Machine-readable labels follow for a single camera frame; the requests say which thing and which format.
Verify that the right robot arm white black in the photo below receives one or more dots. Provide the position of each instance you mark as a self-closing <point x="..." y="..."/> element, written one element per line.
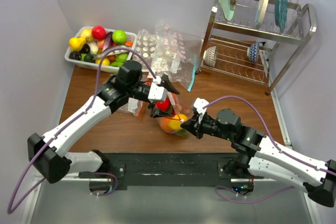
<point x="261" y="157"/>

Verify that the small orange tangerine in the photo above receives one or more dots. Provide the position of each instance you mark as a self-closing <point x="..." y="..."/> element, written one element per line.
<point x="128" y="43"/>

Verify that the green lime fruit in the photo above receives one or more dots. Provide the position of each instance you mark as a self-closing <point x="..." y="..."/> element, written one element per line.
<point x="119" y="37"/>

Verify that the clear zip bag orange zipper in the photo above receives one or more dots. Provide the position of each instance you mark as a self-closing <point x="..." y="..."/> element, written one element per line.
<point x="178" y="107"/>

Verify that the blue white patterned bowl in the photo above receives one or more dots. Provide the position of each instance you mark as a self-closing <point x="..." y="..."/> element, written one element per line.
<point x="253" y="52"/>

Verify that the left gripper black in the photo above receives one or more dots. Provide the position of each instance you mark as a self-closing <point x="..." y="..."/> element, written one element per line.
<point x="156" y="113"/>

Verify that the pale peach fruit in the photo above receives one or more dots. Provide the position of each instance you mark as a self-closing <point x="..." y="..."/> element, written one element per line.
<point x="87" y="34"/>

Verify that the yellow mango fruit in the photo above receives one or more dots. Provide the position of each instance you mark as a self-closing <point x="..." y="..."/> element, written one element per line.
<point x="182" y="117"/>

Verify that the dark plum fruit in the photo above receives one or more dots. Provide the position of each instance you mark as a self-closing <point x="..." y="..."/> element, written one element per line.
<point x="75" y="55"/>

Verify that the white garlic bulb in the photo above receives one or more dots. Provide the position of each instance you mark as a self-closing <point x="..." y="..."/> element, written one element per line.
<point x="93" y="47"/>

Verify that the white cream plate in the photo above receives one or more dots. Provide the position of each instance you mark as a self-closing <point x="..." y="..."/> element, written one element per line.
<point x="261" y="13"/>

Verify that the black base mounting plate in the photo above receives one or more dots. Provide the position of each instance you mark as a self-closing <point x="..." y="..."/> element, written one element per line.
<point x="172" y="169"/>

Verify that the dark green avocado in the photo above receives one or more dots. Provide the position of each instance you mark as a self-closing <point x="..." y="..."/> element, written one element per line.
<point x="88" y="58"/>

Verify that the light green guava fruit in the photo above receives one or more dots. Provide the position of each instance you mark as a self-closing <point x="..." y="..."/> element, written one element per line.
<point x="121" y="57"/>

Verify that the clear bag pink dots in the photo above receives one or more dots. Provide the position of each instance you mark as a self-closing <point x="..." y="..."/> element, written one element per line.
<point x="173" y="42"/>

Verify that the small yellow lemon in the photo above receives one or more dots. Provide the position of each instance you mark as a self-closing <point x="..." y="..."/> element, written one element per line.
<point x="103" y="62"/>

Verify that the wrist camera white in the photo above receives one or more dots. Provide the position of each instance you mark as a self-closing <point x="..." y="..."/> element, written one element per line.
<point x="157" y="93"/>
<point x="199" y="108"/>

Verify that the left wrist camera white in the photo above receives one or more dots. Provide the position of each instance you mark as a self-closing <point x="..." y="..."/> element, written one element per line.
<point x="157" y="93"/>

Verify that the clear bag blue zipper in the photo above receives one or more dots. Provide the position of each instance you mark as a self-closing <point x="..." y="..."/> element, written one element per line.
<point x="185" y="70"/>

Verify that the purple eggplant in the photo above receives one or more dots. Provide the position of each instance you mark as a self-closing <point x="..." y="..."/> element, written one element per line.
<point x="107" y="41"/>

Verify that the steel dish rack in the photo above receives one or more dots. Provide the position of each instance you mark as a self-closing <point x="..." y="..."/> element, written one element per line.
<point x="232" y="56"/>

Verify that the orange fruit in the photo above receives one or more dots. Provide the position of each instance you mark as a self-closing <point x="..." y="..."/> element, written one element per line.
<point x="164" y="124"/>

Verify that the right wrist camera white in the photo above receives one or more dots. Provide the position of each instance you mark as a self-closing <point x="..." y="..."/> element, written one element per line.
<point x="199" y="108"/>

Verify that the crumpled clear zip bag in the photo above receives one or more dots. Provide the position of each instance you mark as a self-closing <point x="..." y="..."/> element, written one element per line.
<point x="133" y="106"/>

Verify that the silver toy fish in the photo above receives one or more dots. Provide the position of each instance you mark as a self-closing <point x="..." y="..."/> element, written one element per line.
<point x="113" y="50"/>

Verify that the green pepper slice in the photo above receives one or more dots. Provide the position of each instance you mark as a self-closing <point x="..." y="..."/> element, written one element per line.
<point x="116" y="64"/>

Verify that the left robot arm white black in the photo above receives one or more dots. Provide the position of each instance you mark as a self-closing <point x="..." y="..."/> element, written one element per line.
<point x="50" y="154"/>

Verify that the red apple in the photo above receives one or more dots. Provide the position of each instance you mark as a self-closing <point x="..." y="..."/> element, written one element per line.
<point x="165" y="105"/>
<point x="98" y="32"/>

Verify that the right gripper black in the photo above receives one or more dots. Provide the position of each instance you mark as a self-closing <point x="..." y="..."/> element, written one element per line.
<point x="193" y="127"/>

